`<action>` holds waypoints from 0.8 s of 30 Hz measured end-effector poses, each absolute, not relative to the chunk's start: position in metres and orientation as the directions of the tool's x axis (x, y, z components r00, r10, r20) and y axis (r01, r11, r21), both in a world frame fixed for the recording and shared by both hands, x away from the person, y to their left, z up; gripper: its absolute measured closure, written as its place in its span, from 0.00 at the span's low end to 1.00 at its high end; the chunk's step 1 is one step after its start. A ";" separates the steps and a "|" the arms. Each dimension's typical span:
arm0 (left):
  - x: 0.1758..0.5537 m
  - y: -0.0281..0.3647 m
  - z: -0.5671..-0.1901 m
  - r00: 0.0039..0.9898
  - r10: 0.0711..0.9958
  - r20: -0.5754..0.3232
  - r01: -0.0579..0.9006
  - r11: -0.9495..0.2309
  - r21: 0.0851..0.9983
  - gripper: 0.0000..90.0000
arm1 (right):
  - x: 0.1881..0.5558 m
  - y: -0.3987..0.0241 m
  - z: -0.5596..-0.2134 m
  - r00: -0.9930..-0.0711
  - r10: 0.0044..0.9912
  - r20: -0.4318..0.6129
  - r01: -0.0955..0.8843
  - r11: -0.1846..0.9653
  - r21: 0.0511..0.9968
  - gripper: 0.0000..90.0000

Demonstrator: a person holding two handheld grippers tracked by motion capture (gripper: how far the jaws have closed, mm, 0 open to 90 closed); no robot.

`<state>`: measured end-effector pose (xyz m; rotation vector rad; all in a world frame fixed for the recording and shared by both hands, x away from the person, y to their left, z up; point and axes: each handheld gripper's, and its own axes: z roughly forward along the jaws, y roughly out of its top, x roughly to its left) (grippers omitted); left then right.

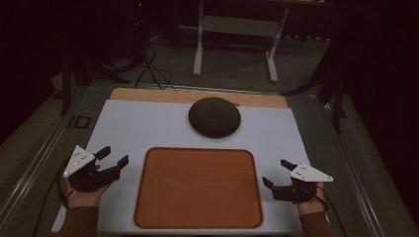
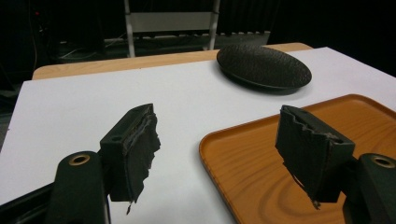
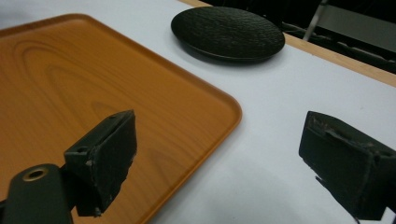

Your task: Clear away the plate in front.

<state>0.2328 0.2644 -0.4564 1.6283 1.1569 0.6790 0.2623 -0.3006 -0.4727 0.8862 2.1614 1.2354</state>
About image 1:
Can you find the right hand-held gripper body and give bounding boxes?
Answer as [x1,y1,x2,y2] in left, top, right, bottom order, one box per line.
[271,161,334,204]

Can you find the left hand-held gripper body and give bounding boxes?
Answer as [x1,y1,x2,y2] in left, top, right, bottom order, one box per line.
[62,144,115,194]

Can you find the person's right hand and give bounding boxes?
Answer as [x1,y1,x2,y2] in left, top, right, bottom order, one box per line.
[294,182,329,215]

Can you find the person's left hand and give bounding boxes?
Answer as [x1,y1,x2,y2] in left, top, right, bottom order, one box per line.
[62,163,113,209]

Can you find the white table mat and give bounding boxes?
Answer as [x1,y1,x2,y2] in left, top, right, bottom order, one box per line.
[50,99,328,236]

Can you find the black floor socket plate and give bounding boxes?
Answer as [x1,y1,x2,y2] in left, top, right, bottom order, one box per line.
[66,115,92,130]

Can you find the brown wooden tray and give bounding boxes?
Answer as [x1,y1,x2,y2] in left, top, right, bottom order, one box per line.
[132,146,264,230]

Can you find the black stand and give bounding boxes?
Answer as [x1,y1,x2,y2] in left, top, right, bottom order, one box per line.
[281,31,349,134]
[58,48,131,118]

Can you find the dark round domed lid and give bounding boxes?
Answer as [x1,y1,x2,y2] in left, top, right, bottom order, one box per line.
[188,96,242,139]

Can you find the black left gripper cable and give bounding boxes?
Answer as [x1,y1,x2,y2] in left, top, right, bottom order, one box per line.
[31,158,75,237]

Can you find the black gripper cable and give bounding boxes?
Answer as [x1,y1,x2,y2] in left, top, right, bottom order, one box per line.
[312,185,348,237]
[31,158,75,237]

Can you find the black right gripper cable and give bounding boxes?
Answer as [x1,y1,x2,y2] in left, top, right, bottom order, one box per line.
[312,185,348,237]

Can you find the metal floor rail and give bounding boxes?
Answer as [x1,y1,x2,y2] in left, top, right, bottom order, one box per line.
[0,86,87,228]
[317,97,387,237]

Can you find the black floor cables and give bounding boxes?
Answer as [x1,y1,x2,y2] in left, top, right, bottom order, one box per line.
[133,41,178,91]

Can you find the white metal table frame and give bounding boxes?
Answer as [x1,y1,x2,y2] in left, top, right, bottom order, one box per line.
[192,0,292,84]

